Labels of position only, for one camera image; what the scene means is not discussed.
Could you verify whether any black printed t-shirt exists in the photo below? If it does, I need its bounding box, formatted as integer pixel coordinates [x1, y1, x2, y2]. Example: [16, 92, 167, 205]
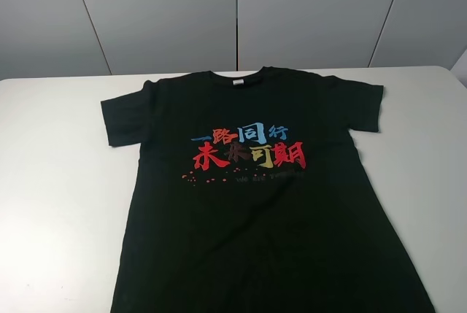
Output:
[101, 67, 434, 312]

